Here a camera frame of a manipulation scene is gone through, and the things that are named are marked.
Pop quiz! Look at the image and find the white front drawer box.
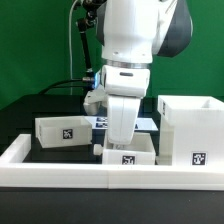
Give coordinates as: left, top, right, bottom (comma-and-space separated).
93, 132, 156, 165

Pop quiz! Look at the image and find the white marker sheet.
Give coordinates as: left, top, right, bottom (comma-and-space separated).
85, 116, 158, 131

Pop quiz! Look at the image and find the white border frame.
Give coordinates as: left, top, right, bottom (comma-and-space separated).
0, 134, 224, 191

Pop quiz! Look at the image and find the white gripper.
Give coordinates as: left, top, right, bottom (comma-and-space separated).
107, 95, 141, 145

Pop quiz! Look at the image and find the black cable bundle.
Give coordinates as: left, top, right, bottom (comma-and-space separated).
38, 18, 101, 96

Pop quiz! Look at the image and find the white drawer box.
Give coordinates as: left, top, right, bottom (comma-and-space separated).
93, 132, 156, 165
35, 116, 92, 148

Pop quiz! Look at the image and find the white thin cable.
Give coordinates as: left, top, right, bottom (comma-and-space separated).
68, 0, 82, 96

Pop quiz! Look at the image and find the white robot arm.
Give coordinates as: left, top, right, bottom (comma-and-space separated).
94, 0, 193, 145

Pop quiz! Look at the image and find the white drawer cabinet frame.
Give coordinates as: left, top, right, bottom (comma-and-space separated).
157, 95, 224, 167

